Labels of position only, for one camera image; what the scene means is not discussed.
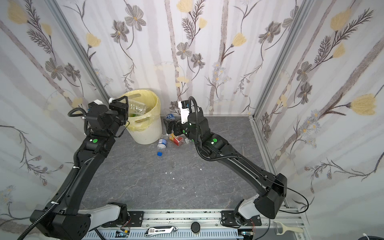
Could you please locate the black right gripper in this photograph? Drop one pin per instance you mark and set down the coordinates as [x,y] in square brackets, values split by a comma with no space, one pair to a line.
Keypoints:
[173,127]

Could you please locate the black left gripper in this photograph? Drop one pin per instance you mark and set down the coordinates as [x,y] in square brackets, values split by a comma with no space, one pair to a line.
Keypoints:
[120,106]

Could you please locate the red orange tea bottle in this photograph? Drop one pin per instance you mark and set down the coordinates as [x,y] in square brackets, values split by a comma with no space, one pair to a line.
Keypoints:
[177,140]

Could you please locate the blue label bottle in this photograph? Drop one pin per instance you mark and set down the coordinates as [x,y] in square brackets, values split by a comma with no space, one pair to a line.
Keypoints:
[162,144]
[170,117]

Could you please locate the clear crushed bottle white cap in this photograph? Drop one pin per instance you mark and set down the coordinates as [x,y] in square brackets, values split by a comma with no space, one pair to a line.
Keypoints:
[137,108]

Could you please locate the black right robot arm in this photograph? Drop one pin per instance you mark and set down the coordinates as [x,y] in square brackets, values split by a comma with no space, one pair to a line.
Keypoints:
[271,189]

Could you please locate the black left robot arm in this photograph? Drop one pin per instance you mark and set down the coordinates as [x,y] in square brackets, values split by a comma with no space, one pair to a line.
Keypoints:
[61,218]

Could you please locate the white bin with yellow liner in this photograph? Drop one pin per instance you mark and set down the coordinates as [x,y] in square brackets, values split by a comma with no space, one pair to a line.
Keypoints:
[145,129]

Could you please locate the black round knob centre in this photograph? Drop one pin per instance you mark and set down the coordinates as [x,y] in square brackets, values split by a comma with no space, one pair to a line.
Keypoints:
[195,228]

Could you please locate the silver adjustable wrench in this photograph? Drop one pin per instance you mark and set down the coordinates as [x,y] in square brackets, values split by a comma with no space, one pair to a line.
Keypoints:
[154,231]

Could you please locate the white peeler tool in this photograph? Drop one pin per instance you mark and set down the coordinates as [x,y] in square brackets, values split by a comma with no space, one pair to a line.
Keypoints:
[281,229]

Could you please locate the aluminium mounting rail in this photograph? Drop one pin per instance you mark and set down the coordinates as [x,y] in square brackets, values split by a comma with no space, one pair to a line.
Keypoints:
[215,225]

